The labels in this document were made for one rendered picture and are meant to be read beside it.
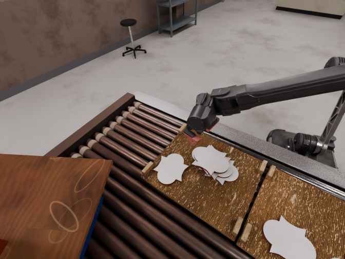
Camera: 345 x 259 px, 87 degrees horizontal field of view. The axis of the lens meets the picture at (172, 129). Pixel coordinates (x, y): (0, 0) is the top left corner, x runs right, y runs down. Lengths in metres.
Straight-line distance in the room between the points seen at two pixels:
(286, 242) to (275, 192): 0.17
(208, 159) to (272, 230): 0.32
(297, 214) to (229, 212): 0.23
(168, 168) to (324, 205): 0.58
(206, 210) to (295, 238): 0.28
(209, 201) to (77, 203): 0.45
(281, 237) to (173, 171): 0.42
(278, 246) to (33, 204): 0.79
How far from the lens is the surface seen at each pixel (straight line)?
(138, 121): 1.03
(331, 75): 0.58
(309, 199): 0.87
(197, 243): 0.72
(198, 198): 0.74
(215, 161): 0.78
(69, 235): 0.68
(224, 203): 0.75
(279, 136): 2.03
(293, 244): 0.77
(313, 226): 0.83
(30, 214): 0.77
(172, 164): 0.80
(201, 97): 0.61
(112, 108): 1.10
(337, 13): 6.48
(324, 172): 1.00
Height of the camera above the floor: 1.62
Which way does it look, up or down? 47 degrees down
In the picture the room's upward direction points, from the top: 3 degrees counter-clockwise
